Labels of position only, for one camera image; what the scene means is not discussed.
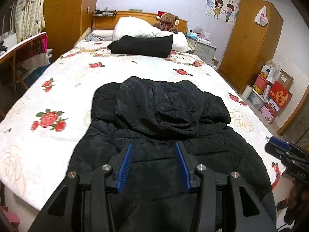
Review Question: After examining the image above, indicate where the red gift box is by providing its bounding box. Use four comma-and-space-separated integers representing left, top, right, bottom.
269, 81, 292, 109

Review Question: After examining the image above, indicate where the red plastic bin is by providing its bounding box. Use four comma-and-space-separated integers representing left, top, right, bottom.
253, 74, 270, 95

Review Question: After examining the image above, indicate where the patterned curtain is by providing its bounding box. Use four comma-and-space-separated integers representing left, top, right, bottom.
15, 0, 46, 43

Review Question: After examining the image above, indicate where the white plastic bag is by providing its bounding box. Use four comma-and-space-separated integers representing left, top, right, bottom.
254, 5, 269, 27

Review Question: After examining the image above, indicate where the black puffer jacket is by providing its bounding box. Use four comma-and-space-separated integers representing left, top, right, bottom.
68, 77, 276, 231

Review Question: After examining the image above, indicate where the brown teddy bear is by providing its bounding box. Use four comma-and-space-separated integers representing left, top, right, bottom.
153, 11, 179, 34

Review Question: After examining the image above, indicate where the wooden headboard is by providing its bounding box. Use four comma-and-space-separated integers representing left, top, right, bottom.
91, 10, 189, 33

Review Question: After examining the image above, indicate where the cartoon wall sticker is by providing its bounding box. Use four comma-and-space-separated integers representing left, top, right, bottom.
193, 0, 242, 26

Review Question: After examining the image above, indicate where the wooden wardrobe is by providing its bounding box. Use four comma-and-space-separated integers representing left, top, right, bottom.
218, 0, 283, 94
43, 0, 96, 61

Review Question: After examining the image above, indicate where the white bedside drawer cabinet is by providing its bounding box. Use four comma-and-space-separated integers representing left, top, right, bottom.
188, 38, 217, 64

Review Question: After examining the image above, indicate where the right wooden wardrobe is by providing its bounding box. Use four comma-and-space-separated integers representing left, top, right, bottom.
218, 0, 283, 94

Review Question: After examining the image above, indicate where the pink patterned box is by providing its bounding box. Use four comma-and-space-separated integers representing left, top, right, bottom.
259, 100, 280, 124

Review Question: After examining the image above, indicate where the white floral bed sheet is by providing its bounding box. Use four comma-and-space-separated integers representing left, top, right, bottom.
1, 41, 286, 210

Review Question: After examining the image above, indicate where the white pillow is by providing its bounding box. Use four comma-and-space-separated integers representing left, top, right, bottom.
92, 29, 114, 38

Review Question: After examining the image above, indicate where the wooden desk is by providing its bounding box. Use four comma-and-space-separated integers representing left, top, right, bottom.
1, 32, 49, 96

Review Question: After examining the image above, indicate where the person right hand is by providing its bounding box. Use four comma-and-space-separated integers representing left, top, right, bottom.
286, 178, 308, 213

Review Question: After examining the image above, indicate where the white duvet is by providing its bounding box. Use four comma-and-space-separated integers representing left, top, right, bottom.
112, 17, 191, 53

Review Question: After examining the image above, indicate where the folded black garment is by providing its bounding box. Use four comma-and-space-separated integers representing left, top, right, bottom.
107, 35, 173, 58

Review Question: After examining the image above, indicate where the left wooden wardrobe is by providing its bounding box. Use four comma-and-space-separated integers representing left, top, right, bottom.
43, 0, 96, 61

